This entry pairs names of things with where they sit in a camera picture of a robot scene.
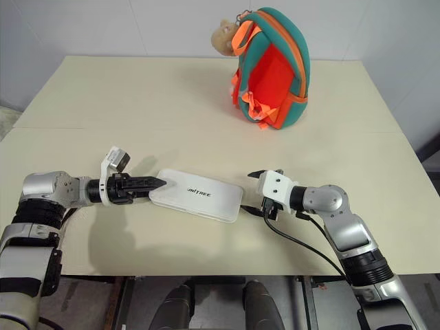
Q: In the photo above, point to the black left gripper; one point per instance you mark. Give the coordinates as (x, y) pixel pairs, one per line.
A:
(120, 189)

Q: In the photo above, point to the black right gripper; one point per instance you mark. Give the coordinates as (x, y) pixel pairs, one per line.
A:
(271, 208)

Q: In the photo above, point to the white Unitree box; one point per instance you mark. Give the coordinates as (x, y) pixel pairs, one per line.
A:
(203, 197)

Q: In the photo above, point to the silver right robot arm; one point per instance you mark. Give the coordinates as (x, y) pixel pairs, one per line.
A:
(347, 227)

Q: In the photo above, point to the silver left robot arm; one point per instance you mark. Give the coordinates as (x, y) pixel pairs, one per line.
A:
(38, 187)

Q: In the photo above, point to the orange and teal backpack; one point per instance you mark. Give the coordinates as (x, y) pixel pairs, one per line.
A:
(275, 79)

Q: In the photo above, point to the dark rounded shape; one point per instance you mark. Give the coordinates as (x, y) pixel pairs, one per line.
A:
(263, 306)
(172, 307)

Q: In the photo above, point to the beige plush toy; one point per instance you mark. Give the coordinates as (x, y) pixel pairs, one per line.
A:
(221, 38)

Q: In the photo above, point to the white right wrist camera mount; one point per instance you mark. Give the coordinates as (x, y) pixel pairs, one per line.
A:
(275, 187)

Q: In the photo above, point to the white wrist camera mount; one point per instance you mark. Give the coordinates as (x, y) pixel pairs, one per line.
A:
(115, 156)
(275, 187)

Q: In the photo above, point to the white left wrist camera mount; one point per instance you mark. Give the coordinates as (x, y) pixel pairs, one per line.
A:
(115, 156)

